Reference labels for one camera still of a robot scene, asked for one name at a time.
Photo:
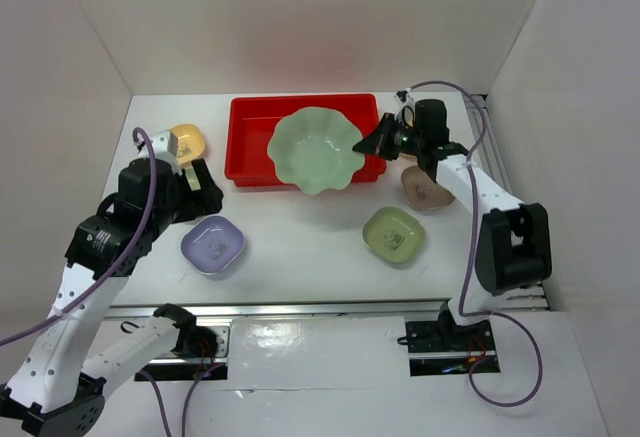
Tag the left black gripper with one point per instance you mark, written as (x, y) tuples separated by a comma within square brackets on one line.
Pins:
[(199, 201)]

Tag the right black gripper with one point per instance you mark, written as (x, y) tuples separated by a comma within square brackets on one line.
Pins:
[(377, 142)]

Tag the brown square plate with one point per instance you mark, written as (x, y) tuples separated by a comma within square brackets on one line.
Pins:
[(421, 192)]

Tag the large green scalloped bowl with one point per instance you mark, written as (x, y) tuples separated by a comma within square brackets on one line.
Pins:
[(312, 149)]

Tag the green square plate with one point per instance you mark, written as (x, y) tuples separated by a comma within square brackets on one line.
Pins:
[(394, 235)]

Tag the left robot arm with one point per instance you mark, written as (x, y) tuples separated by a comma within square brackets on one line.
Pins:
[(60, 390)]

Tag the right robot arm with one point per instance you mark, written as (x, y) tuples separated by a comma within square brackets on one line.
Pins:
[(443, 163)]

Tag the red plastic bin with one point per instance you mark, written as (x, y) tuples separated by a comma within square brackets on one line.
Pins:
[(252, 121)]

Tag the yellow square plate left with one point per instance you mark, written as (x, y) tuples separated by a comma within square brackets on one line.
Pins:
[(191, 143)]

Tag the purple square plate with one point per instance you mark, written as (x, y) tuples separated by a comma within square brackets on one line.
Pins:
[(212, 245)]

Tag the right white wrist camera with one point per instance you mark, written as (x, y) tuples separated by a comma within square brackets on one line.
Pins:
[(406, 102)]

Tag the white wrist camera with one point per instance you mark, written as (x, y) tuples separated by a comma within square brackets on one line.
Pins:
[(406, 102), (165, 147)]

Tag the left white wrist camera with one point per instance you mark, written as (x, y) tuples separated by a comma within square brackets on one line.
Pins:
[(165, 147)]

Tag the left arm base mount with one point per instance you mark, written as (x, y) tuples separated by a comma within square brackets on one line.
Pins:
[(207, 350)]

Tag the aluminium rail front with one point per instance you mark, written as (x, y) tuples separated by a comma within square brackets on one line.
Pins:
[(338, 308)]

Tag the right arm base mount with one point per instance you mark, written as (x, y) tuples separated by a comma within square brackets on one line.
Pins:
[(431, 353)]

